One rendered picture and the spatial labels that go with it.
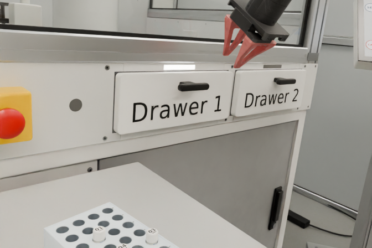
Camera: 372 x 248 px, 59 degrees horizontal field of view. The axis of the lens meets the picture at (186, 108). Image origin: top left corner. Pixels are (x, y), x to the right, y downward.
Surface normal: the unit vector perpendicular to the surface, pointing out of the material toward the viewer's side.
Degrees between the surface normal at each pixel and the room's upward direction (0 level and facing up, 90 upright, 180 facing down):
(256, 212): 90
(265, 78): 90
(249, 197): 90
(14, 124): 90
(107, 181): 0
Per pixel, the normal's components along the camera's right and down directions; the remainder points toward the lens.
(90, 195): 0.09, -0.97
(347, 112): -0.73, 0.10
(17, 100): 0.64, 0.24
